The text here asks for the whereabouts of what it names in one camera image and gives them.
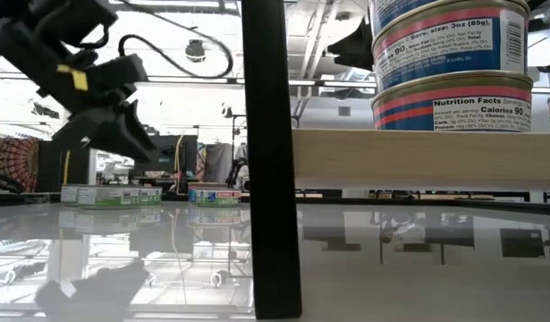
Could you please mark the grey hanging cloth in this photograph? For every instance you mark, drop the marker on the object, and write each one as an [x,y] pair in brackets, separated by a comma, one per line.
[217,158]

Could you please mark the black computer monitor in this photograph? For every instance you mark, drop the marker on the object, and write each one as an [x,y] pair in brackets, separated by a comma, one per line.
[176,156]

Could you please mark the black ceiling dome fixture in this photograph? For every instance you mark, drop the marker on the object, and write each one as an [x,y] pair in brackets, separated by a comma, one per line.
[195,51]

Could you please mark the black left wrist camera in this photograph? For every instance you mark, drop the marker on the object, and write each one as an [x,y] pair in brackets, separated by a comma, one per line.
[118,71]

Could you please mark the red patterned tapestry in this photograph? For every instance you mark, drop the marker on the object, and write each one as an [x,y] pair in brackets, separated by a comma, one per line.
[13,161]

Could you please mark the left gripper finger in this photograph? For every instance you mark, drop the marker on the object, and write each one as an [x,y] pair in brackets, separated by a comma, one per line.
[138,125]
[109,132]

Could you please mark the black distant robot arm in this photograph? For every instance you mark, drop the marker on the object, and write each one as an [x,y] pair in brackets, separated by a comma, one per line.
[235,172]

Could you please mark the long ceiling light strip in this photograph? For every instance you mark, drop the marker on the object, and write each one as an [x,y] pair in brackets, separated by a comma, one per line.
[189,80]
[337,84]

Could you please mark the black shelf side panel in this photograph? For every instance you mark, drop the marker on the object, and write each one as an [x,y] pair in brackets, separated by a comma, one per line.
[272,179]

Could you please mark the light wooden shelf board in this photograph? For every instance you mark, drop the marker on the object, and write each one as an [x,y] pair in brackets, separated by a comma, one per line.
[435,156]

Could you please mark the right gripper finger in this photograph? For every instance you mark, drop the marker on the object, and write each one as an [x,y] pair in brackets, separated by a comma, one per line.
[357,44]
[545,13]

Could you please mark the black flat screen panel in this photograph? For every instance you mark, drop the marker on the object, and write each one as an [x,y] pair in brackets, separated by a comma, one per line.
[48,165]

